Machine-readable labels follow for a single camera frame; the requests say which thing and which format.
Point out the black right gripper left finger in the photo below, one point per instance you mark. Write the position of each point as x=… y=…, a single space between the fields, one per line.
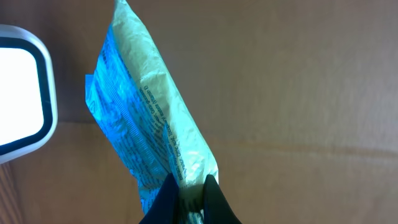
x=164 y=210

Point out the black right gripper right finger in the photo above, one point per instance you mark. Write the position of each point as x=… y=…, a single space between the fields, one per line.
x=216 y=208

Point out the light teal pack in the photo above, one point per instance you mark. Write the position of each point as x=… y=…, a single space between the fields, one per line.
x=135 y=102

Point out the white barcode scanner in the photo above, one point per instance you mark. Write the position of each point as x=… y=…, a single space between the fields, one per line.
x=29 y=111

